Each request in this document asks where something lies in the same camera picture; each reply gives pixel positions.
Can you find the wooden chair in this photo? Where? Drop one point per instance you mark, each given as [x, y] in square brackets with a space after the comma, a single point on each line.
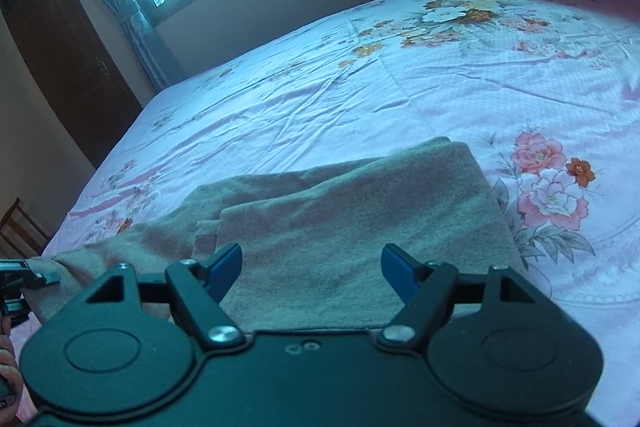
[20, 227]

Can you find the person's left hand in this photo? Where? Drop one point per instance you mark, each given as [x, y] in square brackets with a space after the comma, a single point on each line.
[9, 367]

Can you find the dark wooden door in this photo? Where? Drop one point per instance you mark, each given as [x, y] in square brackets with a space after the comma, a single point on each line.
[65, 47]

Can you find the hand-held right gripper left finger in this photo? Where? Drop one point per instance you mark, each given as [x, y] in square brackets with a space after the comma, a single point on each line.
[225, 269]

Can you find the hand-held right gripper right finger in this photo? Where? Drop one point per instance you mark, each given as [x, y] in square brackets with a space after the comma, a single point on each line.
[397, 269]

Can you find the grey pants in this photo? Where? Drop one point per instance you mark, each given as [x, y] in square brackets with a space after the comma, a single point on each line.
[325, 232]

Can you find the bed with pink floral sheet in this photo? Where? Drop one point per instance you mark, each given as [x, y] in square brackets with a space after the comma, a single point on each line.
[425, 87]

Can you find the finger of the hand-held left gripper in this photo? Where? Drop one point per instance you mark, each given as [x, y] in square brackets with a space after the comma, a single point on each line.
[46, 278]

